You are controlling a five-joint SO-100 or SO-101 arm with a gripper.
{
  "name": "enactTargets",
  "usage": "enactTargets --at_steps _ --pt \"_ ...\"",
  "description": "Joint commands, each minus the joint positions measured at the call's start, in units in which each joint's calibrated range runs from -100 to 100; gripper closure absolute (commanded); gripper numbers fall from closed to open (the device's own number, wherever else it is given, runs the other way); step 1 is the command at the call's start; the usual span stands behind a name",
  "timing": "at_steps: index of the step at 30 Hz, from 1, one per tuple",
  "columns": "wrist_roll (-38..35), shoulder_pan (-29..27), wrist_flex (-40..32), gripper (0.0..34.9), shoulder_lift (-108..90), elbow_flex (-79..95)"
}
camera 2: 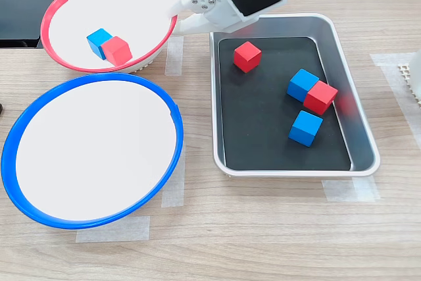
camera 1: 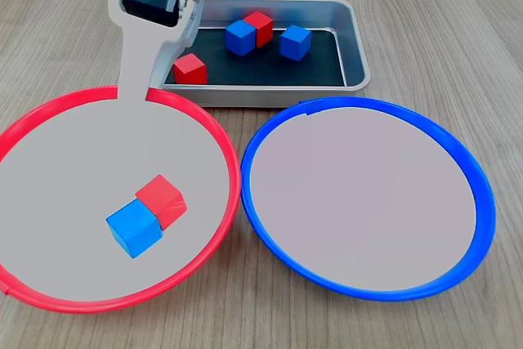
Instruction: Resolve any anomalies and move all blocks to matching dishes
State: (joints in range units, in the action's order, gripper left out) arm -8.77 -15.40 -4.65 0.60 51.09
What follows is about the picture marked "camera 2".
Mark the translucent tape strip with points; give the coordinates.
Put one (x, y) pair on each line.
(174, 59)
(174, 182)
(348, 189)
(113, 230)

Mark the white plate, blue rim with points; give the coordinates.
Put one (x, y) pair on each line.
(92, 149)

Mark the red cube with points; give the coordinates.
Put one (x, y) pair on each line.
(320, 98)
(116, 51)
(247, 57)

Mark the black mat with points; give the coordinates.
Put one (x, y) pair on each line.
(263, 129)

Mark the blue cube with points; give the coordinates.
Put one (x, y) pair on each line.
(97, 40)
(301, 85)
(306, 128)

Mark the pale perforated plate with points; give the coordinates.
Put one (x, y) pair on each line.
(404, 71)

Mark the steel tray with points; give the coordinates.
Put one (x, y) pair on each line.
(360, 136)

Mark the black flat device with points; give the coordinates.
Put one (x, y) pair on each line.
(26, 8)

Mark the white plate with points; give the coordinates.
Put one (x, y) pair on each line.
(108, 4)
(92, 149)

